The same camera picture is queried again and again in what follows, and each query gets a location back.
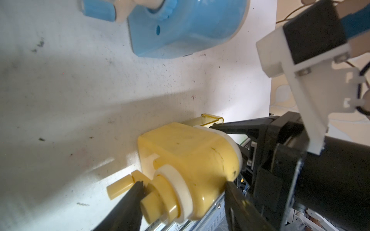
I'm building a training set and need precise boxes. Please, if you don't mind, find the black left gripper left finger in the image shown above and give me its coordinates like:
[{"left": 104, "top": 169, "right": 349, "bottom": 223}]
[{"left": 94, "top": 182, "right": 145, "bottom": 231}]

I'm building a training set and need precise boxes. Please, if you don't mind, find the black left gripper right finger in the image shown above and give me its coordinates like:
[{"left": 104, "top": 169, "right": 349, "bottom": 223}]
[{"left": 225, "top": 182, "right": 274, "bottom": 231}]

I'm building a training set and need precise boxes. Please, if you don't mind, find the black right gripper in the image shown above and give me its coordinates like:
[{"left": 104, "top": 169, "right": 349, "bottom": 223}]
[{"left": 213, "top": 112, "right": 308, "bottom": 231}]

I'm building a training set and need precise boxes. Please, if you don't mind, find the yellow pencil sharpener front row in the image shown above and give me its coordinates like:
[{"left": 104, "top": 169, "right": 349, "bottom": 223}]
[{"left": 107, "top": 122, "right": 243, "bottom": 224}]

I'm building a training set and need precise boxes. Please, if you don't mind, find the blue pencil sharpener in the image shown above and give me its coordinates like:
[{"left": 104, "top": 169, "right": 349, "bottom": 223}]
[{"left": 81, "top": 0, "right": 250, "bottom": 59}]

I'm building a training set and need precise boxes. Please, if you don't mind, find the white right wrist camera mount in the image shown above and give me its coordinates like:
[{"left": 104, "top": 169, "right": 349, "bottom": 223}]
[{"left": 255, "top": 0, "right": 366, "bottom": 156}]

